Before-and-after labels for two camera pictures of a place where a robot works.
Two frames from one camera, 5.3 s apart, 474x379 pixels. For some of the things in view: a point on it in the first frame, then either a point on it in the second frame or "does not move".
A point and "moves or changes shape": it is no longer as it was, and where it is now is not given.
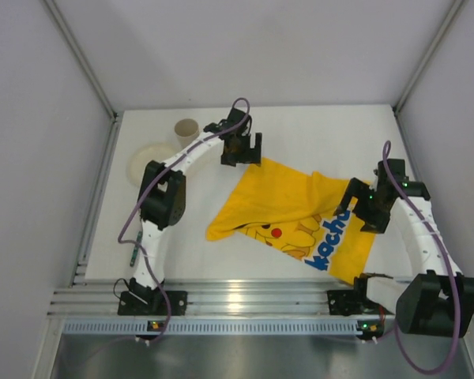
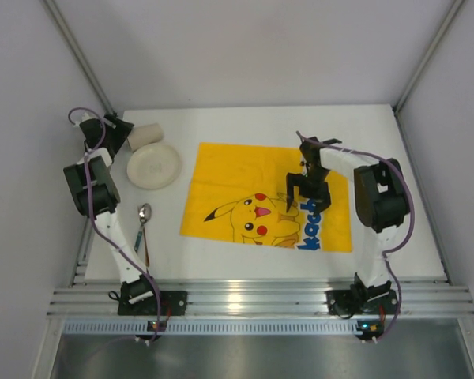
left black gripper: (239, 159) to (116, 129)
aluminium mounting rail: (79, 297) does not move
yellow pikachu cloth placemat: (295, 212) moves or changes shape
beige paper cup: (186, 130) to (144, 134)
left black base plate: (131, 305) does not move
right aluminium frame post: (428, 54) does not move
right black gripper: (363, 203) to (310, 189)
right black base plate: (352, 302) does not move
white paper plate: (141, 157) does not move
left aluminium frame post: (82, 60) does not move
